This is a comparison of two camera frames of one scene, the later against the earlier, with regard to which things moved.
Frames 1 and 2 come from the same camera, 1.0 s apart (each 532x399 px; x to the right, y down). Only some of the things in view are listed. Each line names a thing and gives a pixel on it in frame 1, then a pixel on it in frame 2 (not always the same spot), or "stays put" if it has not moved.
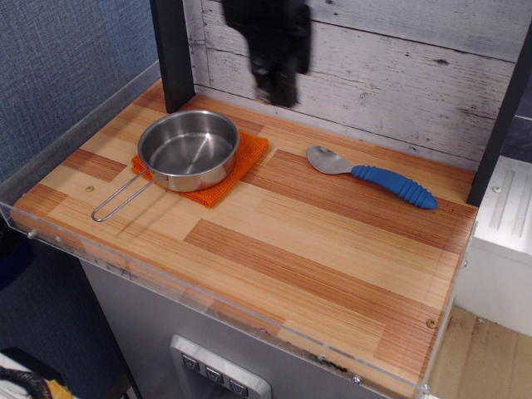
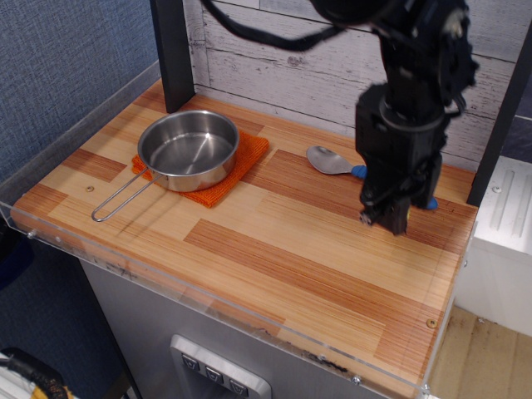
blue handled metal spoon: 328,160 stays put
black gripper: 278,36 to 401,143
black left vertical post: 169,27 stays put
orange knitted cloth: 252,147 stays put
